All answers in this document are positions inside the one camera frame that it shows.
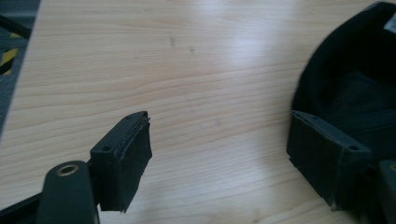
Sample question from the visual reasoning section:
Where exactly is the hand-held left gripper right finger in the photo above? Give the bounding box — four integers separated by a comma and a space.
286, 109, 374, 212

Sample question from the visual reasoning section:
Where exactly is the black cap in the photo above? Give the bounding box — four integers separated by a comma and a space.
291, 0, 396, 162

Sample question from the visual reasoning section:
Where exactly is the black and yellow striped bar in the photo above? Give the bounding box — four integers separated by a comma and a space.
0, 32, 22, 77

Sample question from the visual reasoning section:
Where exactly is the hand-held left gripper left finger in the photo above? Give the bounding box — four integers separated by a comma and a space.
90, 110, 153, 214

